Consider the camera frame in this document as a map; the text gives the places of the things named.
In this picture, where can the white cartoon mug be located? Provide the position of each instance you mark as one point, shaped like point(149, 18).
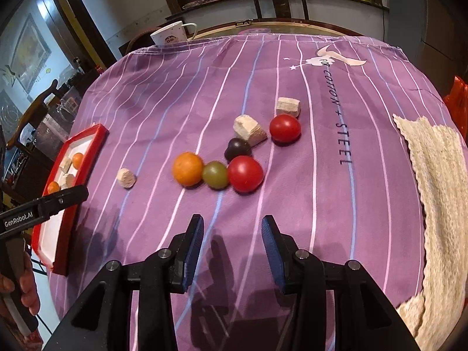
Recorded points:
point(170, 36)

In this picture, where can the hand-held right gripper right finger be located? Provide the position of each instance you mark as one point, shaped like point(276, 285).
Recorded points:
point(272, 252)

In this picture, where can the red rimmed white tray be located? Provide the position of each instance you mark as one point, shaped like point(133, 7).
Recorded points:
point(69, 241)

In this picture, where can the beige knitted cloth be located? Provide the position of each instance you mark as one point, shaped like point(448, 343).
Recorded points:
point(438, 190)

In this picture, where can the curved white counter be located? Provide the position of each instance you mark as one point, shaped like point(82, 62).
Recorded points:
point(340, 12)

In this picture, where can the wooden chair with grey panel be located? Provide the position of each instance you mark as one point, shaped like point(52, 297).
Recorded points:
point(34, 111)

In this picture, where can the red tomato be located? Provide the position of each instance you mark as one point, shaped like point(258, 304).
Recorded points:
point(285, 128)
point(245, 173)

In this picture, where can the green round fruit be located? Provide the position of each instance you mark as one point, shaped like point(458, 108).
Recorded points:
point(215, 174)

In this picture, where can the orange tangerine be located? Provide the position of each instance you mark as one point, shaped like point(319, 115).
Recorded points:
point(53, 187)
point(77, 159)
point(188, 169)

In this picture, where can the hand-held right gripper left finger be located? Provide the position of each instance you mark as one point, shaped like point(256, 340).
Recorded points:
point(193, 252)

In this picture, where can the dark purple round fruit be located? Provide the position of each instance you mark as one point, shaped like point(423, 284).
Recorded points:
point(237, 148)

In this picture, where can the small beige sugarcane chunk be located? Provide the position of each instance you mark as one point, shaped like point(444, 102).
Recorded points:
point(126, 178)

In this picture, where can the clear glass beer mug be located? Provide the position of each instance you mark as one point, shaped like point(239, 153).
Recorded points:
point(68, 104)

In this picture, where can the orange plastic bag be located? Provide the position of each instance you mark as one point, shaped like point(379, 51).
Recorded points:
point(459, 98)

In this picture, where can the purple striped tablecloth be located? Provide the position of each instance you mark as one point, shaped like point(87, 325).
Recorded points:
point(329, 208)

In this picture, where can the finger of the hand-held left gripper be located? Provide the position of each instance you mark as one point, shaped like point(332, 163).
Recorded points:
point(69, 197)

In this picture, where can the person's left hand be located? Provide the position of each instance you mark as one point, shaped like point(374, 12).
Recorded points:
point(31, 294)

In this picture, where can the framed wall picture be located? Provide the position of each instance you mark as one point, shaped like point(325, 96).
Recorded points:
point(31, 49)

